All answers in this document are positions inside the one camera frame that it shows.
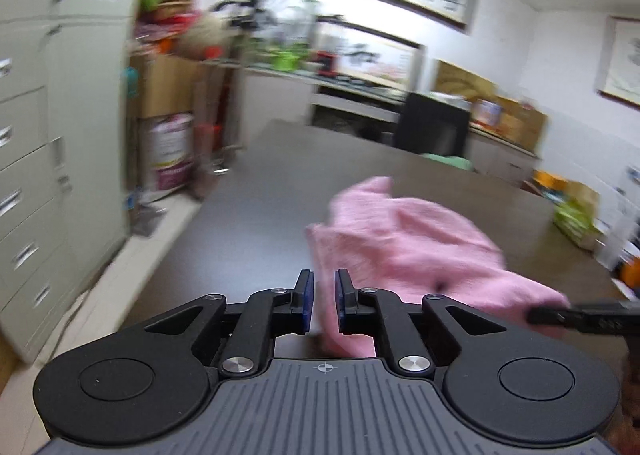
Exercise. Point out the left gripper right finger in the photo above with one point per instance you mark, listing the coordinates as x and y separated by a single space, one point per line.
382 316

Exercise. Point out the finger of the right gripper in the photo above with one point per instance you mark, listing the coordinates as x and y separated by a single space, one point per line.
615 317

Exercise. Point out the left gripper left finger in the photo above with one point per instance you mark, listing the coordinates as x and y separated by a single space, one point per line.
252 327

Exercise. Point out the pink terry towel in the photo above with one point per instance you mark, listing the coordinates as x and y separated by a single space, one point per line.
411 247

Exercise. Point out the green cloth on chair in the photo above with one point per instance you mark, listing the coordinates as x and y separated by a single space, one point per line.
453 161

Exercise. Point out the white rice sack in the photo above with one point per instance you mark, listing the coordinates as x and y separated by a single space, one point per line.
166 154

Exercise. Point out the black office chair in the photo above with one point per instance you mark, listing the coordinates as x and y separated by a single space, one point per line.
429 126

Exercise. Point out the cardboard boxes on counter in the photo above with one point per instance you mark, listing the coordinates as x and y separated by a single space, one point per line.
516 121

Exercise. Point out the low grey counter cabinet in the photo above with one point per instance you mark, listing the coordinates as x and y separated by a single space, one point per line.
269 94

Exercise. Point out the red blender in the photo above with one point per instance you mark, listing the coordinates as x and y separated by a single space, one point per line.
328 63

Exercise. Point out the large cardboard box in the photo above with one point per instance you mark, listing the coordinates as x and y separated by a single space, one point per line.
161 85

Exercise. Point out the potted green plants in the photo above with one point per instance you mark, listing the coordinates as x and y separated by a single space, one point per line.
289 34

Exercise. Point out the framed calligraphy picture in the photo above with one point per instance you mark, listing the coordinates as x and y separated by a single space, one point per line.
370 56

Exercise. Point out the golf club bag stand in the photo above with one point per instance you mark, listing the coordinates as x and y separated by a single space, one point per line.
219 87

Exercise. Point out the grey filing cabinet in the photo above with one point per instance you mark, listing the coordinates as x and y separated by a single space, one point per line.
63 80

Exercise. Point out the side wall framed picture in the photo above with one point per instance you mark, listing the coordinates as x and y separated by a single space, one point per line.
618 72

